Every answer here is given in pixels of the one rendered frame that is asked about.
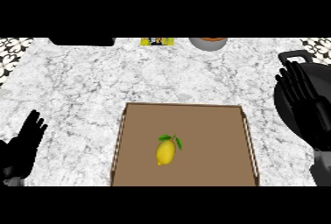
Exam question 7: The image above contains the black appliance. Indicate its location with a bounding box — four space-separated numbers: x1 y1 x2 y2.
48 37 117 47

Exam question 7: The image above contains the black pot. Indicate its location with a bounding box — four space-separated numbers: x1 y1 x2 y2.
274 50 331 145

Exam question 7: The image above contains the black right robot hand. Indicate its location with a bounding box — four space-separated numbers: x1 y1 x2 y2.
274 60 331 151

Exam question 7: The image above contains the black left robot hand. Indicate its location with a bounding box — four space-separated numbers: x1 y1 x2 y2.
0 109 49 180

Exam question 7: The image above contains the yellow printed box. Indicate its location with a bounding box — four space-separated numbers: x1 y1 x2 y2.
139 37 176 46

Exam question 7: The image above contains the yellow lemon with green leaves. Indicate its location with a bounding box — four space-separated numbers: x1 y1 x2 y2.
154 133 183 166

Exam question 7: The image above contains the grey bowl with brown contents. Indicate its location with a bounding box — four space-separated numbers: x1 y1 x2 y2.
188 37 229 53

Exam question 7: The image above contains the brown wooden tray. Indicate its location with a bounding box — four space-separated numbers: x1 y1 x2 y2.
108 101 262 187

